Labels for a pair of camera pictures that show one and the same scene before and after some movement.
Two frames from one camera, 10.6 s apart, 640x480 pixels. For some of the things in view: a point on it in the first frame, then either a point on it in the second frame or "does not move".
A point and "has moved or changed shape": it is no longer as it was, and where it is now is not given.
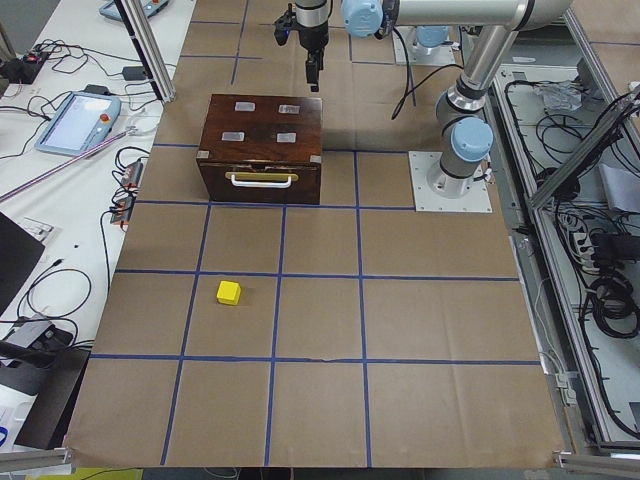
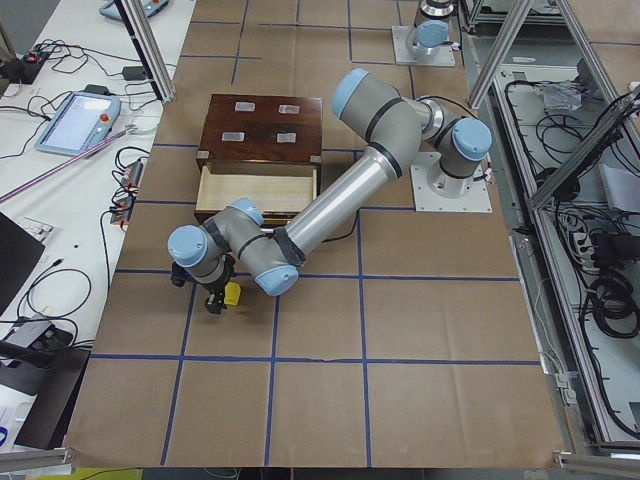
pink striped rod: x=44 y=175 does not move
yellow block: x=229 y=292 does not move
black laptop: x=20 y=251 does not move
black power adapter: x=133 y=73 does not move
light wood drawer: x=306 y=190 has moved or changed shape
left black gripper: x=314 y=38 to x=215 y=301
